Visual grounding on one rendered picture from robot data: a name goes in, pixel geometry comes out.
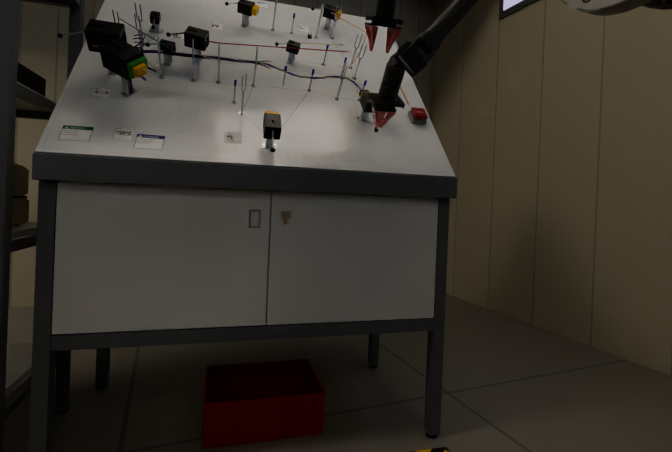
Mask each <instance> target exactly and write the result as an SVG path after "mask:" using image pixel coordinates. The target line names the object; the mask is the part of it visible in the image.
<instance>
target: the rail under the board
mask: <svg viewBox="0 0 672 452"><path fill-rule="evenodd" d="M32 179H33V180H51V181H72V182H94V183H117V184H139V185H162V186H184V187H207V188H229V189H252V190H274V191H297V192H319V193H342V194H364V195H386V196H409V197H431V198H456V196H457V178H443V177H427V176H410V175H393V174H376V173H360V172H343V171H326V170H309V169H293V168H276V167H259V166H243V165H226V164H209V163H192V162H176V161H159V160H142V159H125V158H109V157H92V156H75V155H58V154H42V153H33V155H32Z"/></svg>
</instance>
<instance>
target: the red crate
mask: <svg viewBox="0 0 672 452"><path fill-rule="evenodd" d="M326 395H327V393H326V391H325V389H324V387H323V385H322V383H321V381H320V380H319V378H318V376H317V374H316V372H315V370H314V368H313V366H312V365H311V363H310V361H309V359H297V360H283V361H269V362H255V363H241V364H227V365H213V366H206V374H205V386H204V398H203V426H202V441H203V449H206V448H214V447H222V446H230V445H238V444H246V443H254V442H262V441H270V440H278V439H286V438H294V437H302V436H310V435H318V434H323V421H324V397H325V396H326Z"/></svg>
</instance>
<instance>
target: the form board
mask: <svg viewBox="0 0 672 452"><path fill-rule="evenodd" d="M238 1H239V0H104V3H103V5H102V7H101V9H100V11H99V13H98V15H97V18H96V20H102V21H108V22H114V18H113V13H112V9H113V10H114V16H115V21H116V23H118V18H117V13H116V12H118V16H119V18H121V19H123V20H124V21H125V22H127V23H129V24H130V25H132V26H134V27H135V28H136V24H135V17H134V13H135V14H136V11H135V4H134V3H136V9H137V16H138V15H139V16H140V20H141V13H140V6H139V4H141V10H142V18H143V20H142V22H141V26H142V32H144V33H145V34H147V35H149V36H150V37H152V38H154V39H155V40H157V34H158V35H159V42H160V40H161V39H164V40H168V41H172V42H175V44H176V52H178V53H186V54H192V48H190V47H186V46H184V40H181V39H174V38H170V37H171V36H170V37H168V36H167V35H166V33H167V32H169V33H170V34H171V33H172V31H177V32H185V30H186V29H187V28H188V26H192V27H196V28H200V29H203V30H207V31H209V41H213V42H221V43H234V44H249V45H264V46H276V45H275V43H276V42H278V43H288V41H289V40H292V41H295V42H300V43H318V44H301V45H300V48H308V49H323V50H326V46H327V45H326V44H343V45H329V47H328V50H337V51H349V53H348V52H335V51H327V54H326V58H325V66H323V65H321V64H322V63H323V61H324V57H325V52H326V51H320V50H306V49H300V50H299V53H298V54H297V55H296V54H295V58H296V59H295V61H294V63H293V65H292V64H289V63H286V62H287V60H288V57H289V52H286V48H276V47H261V46H246V45H231V44H220V57H225V58H232V59H241V60H251V61H254V59H255V58H256V47H258V56H257V59H263V60H269V61H271V62H268V64H270V65H273V66H276V67H278V68H280V69H283V70H284V68H285V66H287V72H290V73H293V74H297V75H300V76H307V77H311V76H312V70H313V69H314V70H315V71H314V75H313V77H324V76H341V72H342V68H343V65H344V60H345V57H347V60H346V63H347V64H346V66H347V65H348V66H350V65H351V61H352V58H353V54H354V51H355V47H358V45H359V42H360V39H361V35H362V34H363V36H362V39H361V42H360V46H359V48H357V50H356V53H355V57H354V60H355V59H356V57H357V56H358V54H359V52H360V49H361V46H362V44H363V42H364V44H363V47H362V50H361V53H360V56H359V58H362V57H363V53H364V50H365V47H366V45H367V47H366V51H365V54H364V57H363V58H362V59H361V61H360V64H359V67H358V70H357V74H356V78H357V79H356V80H354V79H352V77H353V76H354V75H355V72H356V68H357V65H358V62H359V58H358V57H357V59H356V60H355V61H354V60H353V62H354V63H353V64H352V67H353V68H352V69H349V68H348V67H347V70H346V74H345V77H347V78H349V79H351V80H353V81H354V82H355V83H356V84H358V85H359V86H360V87H361V89H363V86H364V82H365V80H367V83H366V86H365V87H364V90H368V91H369V92H371V93H379V89H380V86H381V82H382V79H383V75H384V71H385V68H386V64H387V62H388V61H389V59H390V57H391V56H392V55H393V54H395V53H396V52H397V50H398V45H397V43H396V40H395V42H394V43H393V45H392V47H391V49H390V51H389V53H386V40H387V28H389V27H382V26H378V31H377V35H376V39H375V43H374V47H373V51H370V49H369V41H368V37H367V35H366V33H365V32H366V30H365V22H367V23H371V22H372V21H371V20H365V17H359V16H353V15H347V14H341V18H342V19H344V20H346V21H348V22H349V23H348V22H346V21H344V20H342V19H341V18H340V20H337V22H336V26H335V31H334V35H333V38H334V39H330V36H329V35H330V34H331V31H332V27H333V23H334V20H331V24H330V26H331V27H330V29H329V31H327V30H324V27H325V23H326V19H327V18H325V17H323V12H322V17H321V21H320V25H319V30H318V35H317V36H318V39H315V38H314V37H315V36H316V33H317V28H318V23H319V18H320V12H321V10H317V9H314V10H313V11H312V10H311V8H305V7H299V6H294V5H288V4H282V3H277V5H276V13H275V21H274V29H275V31H271V29H272V25H273V17H274V9H275V2H270V1H264V0H253V1H259V2H265V3H268V7H269V8H263V7H259V13H258V14H257V15H256V16H254V15H252V16H251V17H250V16H249V20H248V22H249V25H248V26H247V27H246V28H244V27H241V26H240V25H241V24H242V14H241V13H238V12H237V7H238V4H229V5H228V6H226V5H225V2H228V3H235V2H238ZM151 11H157V12H160V17H161V20H160V24H159V25H160V29H163V30H164V32H163V33H156V32H149V30H150V28H151V26H152V24H151V23H150V13H151ZM293 13H295V18H294V24H293V30H292V32H293V34H290V32H291V28H292V22H293ZM119 21H120V23H121V24H124V26H125V32H126V38H127V43H128V44H130V45H132V46H136V45H137V44H138V43H134V42H140V41H139V39H133V38H139V35H138V36H134V35H137V34H138V31H137V30H136V29H135V28H134V27H132V26H130V25H129V24H127V23H125V22H124V21H121V20H120V19H119ZM210 22H215V23H222V24H223V30H218V29H210ZM350 23H351V24H353V25H355V26H356V27H355V26H353V25H351V24H350ZM297 25H299V26H305V27H309V31H310V33H309V35H311V34H312V38H311V39H308V37H307V36H308V33H306V32H300V31H298V27H297ZM357 27H358V28H360V29H362V30H364V31H365V32H364V31H362V30H360V29H358V28H357ZM144 33H143V34H144ZM357 34H359V35H358V38H357ZM147 35H145V39H144V42H145V44H146V43H147V42H148V43H150V44H152V43H157V41H155V40H153V39H152V38H150V37H149V36H147ZM365 36H366V38H365ZM356 38H357V41H356ZM364 39H365V41H364ZM355 41H356V45H355ZM354 45H355V47H354ZM143 54H144V55H145V57H146V58H147V62H148V67H150V68H152V69H154V70H155V71H157V72H154V71H151V70H150V71H151V72H147V74H145V75H143V76H144V77H145V79H146V81H145V80H143V79H142V78H143V77H142V76H141V77H142V78H141V77H139V78H137V77H136V78H134V79H132V82H133V88H135V89H136V90H138V91H137V92H135V93H134V94H132V95H130V96H128V97H124V96H123V95H121V94H120V93H121V92H123V91H124V90H123V85H122V80H121V76H119V75H116V76H115V75H108V72H109V70H108V69H106V68H105V67H103V64H102V59H101V55H100V52H93V51H89V49H88V45H87V41H85V43H84V45H83V48H82V50H81V52H80V54H79V56H78V58H77V61H76V63H75V65H74V67H73V69H72V71H71V73H70V76H69V78H68V80H67V82H66V84H65V86H64V88H63V91H62V93H61V95H60V97H59V99H58V101H57V103H56V106H55V108H54V110H53V112H52V114H51V116H50V119H49V121H48V123H47V125H46V127H45V129H44V131H43V134H42V136H41V138H40V140H39V142H38V144H37V146H36V149H35V151H34V152H35V153H42V154H58V155H75V156H92V157H109V158H125V159H142V160H159V161H176V162H192V163H209V164H226V165H243V166H259V167H276V168H293V169H309V170H326V171H343V172H360V173H376V174H393V175H410V176H427V177H443V178H455V177H456V176H455V174H454V172H453V169H452V167H451V165H450V163H449V160H448V158H447V156H446V154H445V151H444V149H443V147H442V145H441V142H440V140H439V138H438V135H437V133H436V131H435V129H434V126H433V124H432V122H431V120H430V117H429V115H428V113H427V111H426V108H425V106H424V104H423V101H422V99H421V97H420V95H419V92H418V90H417V88H416V86H415V83H414V81H413V79H412V77H411V76H410V75H409V74H408V73H407V71H406V70H405V73H404V77H403V80H402V83H401V88H402V90H403V92H404V94H405V96H406V98H407V100H408V102H409V105H410V106H409V105H408V104H407V101H406V99H405V97H404V95H403V93H402V91H401V89H399V92H398V95H399V97H400V98H401V99H402V101H403V102H404V103H405V106H404V108H402V107H395V108H396V110H397V111H396V114H395V115H394V116H393V117H392V118H390V119H389V120H388V121H387V122H386V124H384V125H383V127H382V128H380V127H378V132H374V129H375V128H374V127H375V125H374V119H373V113H369V116H368V117H369V119H370V121H358V120H357V117H356V116H361V113H362V110H363V109H362V106H361V104H360V102H358V101H357V100H358V99H359V98H360V96H359V92H360V89H359V88H358V87H357V86H356V85H355V84H354V83H352V82H350V81H349V80H347V79H343V82H342V86H341V89H340V93H339V96H338V98H339V101H336V100H335V99H334V98H335V97H337V93H338V90H339V86H340V83H341V79H340V78H324V79H312V83H311V87H310V89H311V91H310V92H309V91H307V89H308V88H309V85H310V80H311V79H307V78H300V77H297V76H293V75H290V74H287V73H286V75H285V81H284V87H285V89H281V86H282V84H283V78H284V72H283V71H280V70H277V69H276V68H273V67H271V68H269V69H267V68H266V67H256V77H255V84H256V87H252V86H251V84H253V79H254V68H255V66H254V64H251V63H240V62H232V61H225V60H220V81H221V84H217V83H216V81H217V80H218V60H215V59H202V61H201V63H200V65H195V79H197V82H192V81H191V80H192V79H193V64H192V62H193V59H192V57H182V56H174V55H173V56H172V59H174V61H173V63H172V68H171V70H170V69H162V73H163V76H165V78H164V79H160V78H159V76H160V75H161V74H160V68H155V64H156V61H157V59H159V55H158V53H143ZM270 69H271V70H270ZM246 73H247V81H246V90H245V93H244V104H243V112H244V113H245V115H239V112H240V111H241V104H242V91H241V85H242V76H244V77H243V90H244V88H245V75H246ZM234 80H237V84H236V94H235V101H236V102H237V103H236V104H232V101H234ZM94 87H98V88H109V89H113V90H112V93H111V96H110V99H101V98H90V97H91V94H92V91H93V88H94ZM412 107H415V108H424V109H425V111H426V114H427V116H428V118H427V119H426V120H427V123H426V125H421V124H412V123H411V121H410V118H409V116H408V112H409V110H410V111H411V108H412ZM265 111H275V112H279V114H280V115H281V127H282V129H281V135H280V140H276V139H274V143H276V144H277V149H275V152H271V151H270V149H263V148H261V142H263V143H266V139H264V138H263V119H264V113H265ZM63 125H74V126H90V127H94V130H93V134H92V137H91V140H90V142H81V141H63V140H57V138H58V136H59V133H60V131H61V128H62V126H63ZM115 126H116V127H128V128H135V131H134V135H133V139H132V140H122V139H112V136H113V133H114V130H115ZM224 131H228V132H242V144H236V143H224ZM137 133H139V134H151V135H163V136H166V138H165V143H164V148H163V151H161V150H148V149H135V148H133V145H134V141H135V138H136V134H137Z"/></svg>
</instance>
